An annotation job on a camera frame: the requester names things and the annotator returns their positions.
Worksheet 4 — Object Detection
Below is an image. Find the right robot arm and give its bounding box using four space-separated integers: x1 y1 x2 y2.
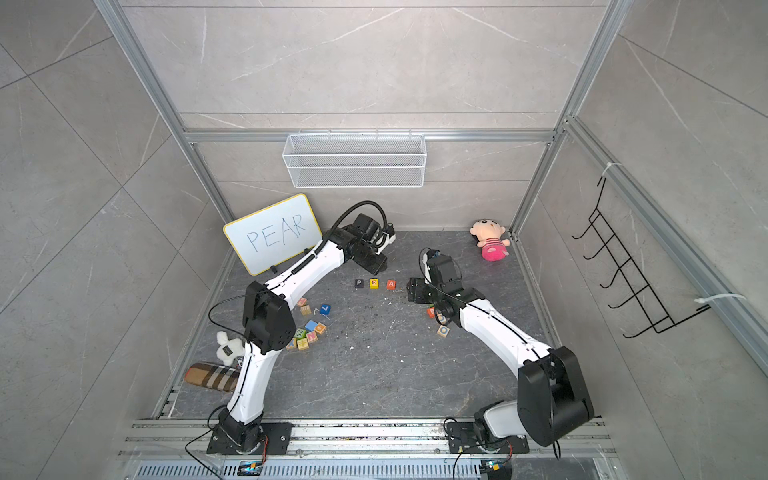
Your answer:
407 248 595 448

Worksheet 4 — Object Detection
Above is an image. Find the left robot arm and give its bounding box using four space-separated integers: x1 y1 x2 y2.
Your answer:
213 212 396 454

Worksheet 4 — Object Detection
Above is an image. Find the pink plush doll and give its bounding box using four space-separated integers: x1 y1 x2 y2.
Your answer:
470 219 511 262

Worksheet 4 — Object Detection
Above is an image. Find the white plush toy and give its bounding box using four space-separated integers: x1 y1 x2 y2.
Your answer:
216 331 245 367

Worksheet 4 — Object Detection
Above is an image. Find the plaid brown pouch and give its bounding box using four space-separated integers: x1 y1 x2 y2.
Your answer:
183 362 240 393

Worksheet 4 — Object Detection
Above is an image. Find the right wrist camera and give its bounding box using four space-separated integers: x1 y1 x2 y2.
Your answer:
424 250 452 285

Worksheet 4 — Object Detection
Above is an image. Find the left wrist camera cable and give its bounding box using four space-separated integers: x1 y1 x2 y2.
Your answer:
323 200 389 247

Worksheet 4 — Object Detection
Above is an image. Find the whiteboard with yellow frame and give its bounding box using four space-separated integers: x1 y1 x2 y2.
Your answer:
223 194 322 276

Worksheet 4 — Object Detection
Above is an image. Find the white wire mesh basket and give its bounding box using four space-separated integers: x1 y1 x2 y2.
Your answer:
282 133 428 189

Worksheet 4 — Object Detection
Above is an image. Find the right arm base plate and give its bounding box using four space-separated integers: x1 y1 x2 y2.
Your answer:
442 417 530 455

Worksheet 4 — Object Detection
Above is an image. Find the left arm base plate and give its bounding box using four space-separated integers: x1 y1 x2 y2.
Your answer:
206 422 293 455

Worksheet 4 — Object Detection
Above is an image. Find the black wire hook rack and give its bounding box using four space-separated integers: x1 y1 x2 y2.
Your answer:
571 177 712 339

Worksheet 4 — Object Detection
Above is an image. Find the aluminium rail front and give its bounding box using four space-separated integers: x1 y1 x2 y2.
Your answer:
116 418 619 462

